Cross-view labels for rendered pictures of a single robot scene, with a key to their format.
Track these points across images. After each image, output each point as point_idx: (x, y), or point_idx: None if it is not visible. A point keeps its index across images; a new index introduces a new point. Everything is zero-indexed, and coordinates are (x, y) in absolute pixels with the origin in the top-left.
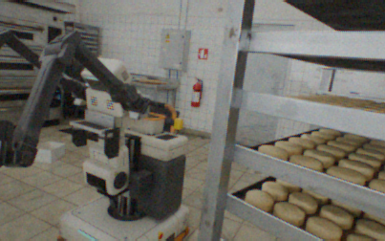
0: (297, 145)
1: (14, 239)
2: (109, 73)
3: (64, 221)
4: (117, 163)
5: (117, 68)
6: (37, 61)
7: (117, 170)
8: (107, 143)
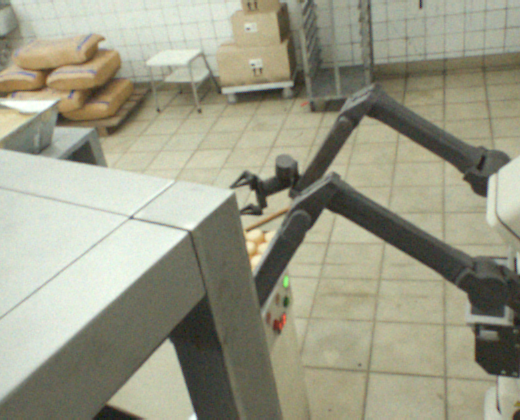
0: None
1: (459, 365)
2: (422, 245)
3: (486, 402)
4: None
5: None
6: (423, 140)
7: None
8: (481, 347)
